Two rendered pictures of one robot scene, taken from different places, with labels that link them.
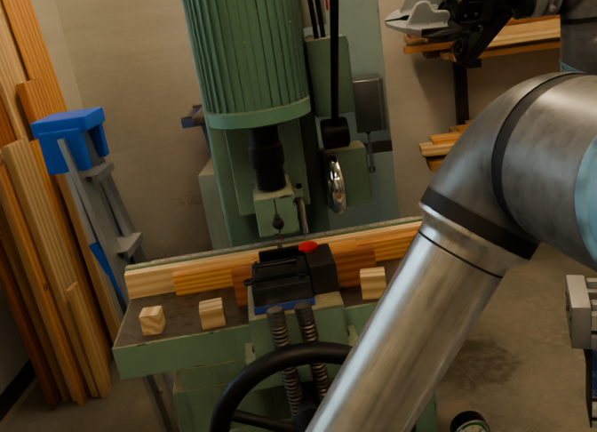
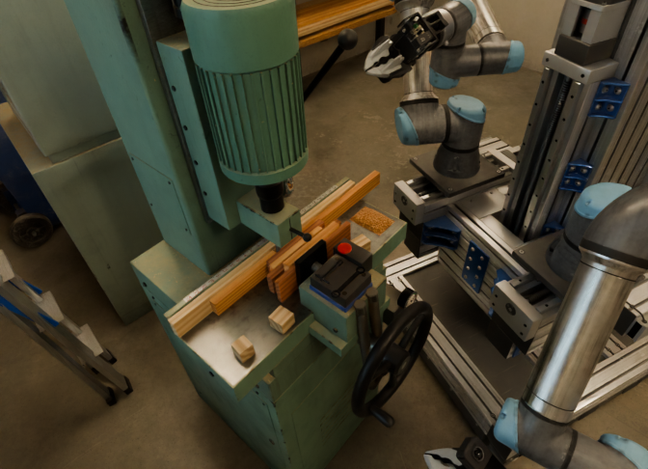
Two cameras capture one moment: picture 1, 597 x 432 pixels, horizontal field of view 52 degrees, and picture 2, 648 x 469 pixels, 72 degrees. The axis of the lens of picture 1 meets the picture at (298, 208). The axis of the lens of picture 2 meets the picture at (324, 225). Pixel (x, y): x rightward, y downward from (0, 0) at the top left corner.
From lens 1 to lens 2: 0.72 m
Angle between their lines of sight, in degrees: 44
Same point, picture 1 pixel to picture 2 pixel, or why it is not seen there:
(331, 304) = (381, 281)
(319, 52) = not seen: hidden behind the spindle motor
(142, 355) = (252, 376)
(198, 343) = (283, 344)
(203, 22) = (246, 101)
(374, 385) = (596, 353)
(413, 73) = not seen: hidden behind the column
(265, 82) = (296, 139)
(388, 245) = (336, 211)
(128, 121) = not seen: outside the picture
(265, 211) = (283, 229)
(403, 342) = (608, 328)
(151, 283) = (194, 317)
